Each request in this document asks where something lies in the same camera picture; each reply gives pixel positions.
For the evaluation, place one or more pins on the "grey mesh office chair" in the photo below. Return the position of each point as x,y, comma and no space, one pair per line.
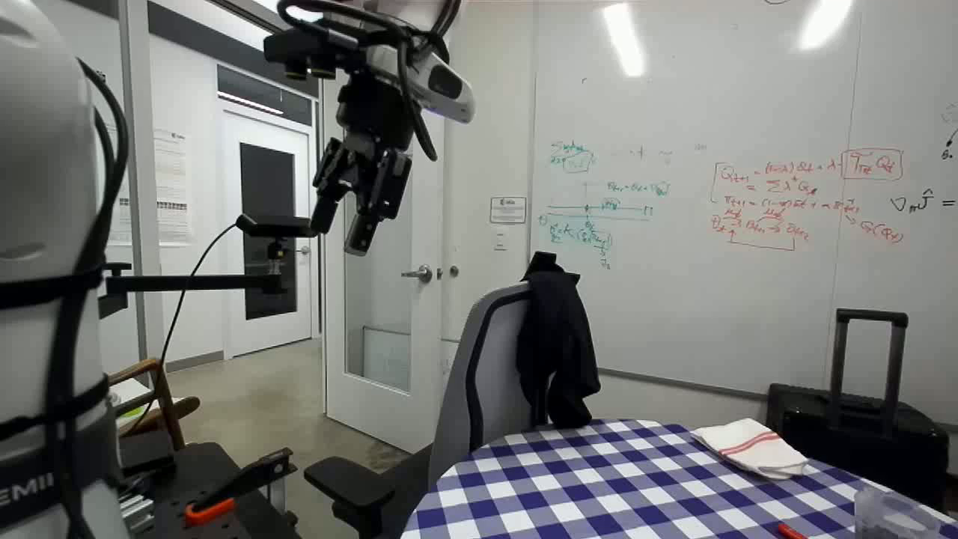
483,403

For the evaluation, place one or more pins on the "red marker pen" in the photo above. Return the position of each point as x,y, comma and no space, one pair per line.
786,530

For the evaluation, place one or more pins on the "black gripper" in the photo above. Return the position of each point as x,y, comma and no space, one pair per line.
376,120

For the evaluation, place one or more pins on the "white glass door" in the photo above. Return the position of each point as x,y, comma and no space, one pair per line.
382,299

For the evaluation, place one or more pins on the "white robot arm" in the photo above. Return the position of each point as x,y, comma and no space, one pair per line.
63,157

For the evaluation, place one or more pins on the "black rolling suitcase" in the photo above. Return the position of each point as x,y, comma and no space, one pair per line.
877,439

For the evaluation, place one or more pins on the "blue white checkered tablecloth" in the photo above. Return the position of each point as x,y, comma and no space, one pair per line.
626,479

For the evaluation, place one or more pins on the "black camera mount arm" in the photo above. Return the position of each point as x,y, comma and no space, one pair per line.
121,283

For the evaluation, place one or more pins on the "clear plastic cup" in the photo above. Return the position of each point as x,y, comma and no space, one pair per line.
889,516

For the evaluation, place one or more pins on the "white red striped towel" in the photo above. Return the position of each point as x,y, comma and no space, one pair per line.
751,446

